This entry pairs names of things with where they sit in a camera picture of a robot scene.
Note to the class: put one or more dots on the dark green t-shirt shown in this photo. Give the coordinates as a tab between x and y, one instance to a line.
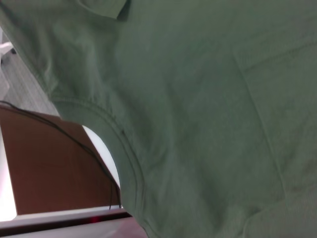
198	111

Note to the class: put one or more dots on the brown wooden panel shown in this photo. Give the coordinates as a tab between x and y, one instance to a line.
49	163

